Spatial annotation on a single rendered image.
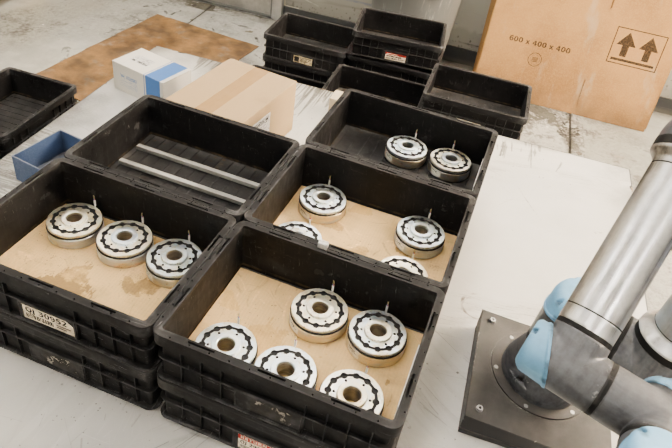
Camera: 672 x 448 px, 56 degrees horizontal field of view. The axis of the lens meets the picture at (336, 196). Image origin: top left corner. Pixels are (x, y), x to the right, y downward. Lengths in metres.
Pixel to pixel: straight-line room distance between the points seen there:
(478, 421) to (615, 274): 0.44
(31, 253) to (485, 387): 0.88
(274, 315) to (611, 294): 0.58
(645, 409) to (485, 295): 0.68
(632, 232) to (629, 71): 3.11
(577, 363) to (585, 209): 1.05
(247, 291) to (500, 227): 0.75
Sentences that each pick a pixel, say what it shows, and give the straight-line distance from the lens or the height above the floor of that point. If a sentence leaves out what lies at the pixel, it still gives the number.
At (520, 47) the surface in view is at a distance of 3.90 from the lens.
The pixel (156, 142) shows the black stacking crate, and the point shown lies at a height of 0.83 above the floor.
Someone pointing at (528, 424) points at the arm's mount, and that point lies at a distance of 1.24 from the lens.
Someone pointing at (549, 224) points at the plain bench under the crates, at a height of 0.70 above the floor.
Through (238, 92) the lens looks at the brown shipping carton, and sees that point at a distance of 1.73.
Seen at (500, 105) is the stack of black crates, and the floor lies 0.49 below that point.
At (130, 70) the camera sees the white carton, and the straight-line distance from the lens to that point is 2.00.
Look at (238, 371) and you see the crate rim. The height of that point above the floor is 0.92.
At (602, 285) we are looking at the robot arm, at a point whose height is 1.17.
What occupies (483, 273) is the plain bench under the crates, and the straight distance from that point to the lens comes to 1.54.
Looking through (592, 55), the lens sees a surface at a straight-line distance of 3.93.
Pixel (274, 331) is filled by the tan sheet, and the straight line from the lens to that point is 1.14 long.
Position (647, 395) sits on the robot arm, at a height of 1.10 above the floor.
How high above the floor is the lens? 1.70
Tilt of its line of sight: 37 degrees down
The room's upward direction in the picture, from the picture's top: 9 degrees clockwise
